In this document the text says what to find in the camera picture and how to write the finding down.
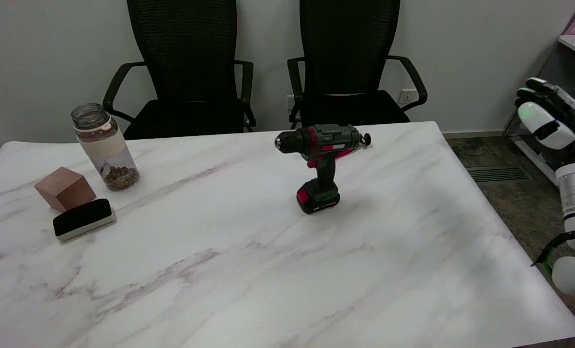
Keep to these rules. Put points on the white wall socket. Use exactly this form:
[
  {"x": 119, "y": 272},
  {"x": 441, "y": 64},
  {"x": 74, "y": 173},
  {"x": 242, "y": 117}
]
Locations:
[
  {"x": 406, "y": 96},
  {"x": 290, "y": 102}
]

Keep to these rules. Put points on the black white board eraser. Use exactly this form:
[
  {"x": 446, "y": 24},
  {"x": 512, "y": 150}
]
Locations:
[{"x": 82, "y": 217}]

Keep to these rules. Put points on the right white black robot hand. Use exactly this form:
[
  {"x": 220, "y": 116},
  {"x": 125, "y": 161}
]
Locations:
[{"x": 546, "y": 123}]

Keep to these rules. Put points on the black mesh office chair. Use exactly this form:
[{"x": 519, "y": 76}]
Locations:
[
  {"x": 186, "y": 58},
  {"x": 348, "y": 53}
]

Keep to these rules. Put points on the metal floor vent grille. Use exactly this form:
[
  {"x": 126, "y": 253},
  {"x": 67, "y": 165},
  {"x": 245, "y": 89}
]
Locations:
[{"x": 497, "y": 174}]

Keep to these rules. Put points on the green red power screwdriver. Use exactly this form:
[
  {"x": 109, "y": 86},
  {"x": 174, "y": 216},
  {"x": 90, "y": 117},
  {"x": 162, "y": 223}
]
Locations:
[{"x": 328, "y": 137}]

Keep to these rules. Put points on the glass jar with brown beans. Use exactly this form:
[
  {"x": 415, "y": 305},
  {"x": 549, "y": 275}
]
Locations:
[{"x": 107, "y": 152}]

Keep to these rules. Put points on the brown wooden cube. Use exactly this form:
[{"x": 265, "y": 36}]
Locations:
[{"x": 65, "y": 188}]

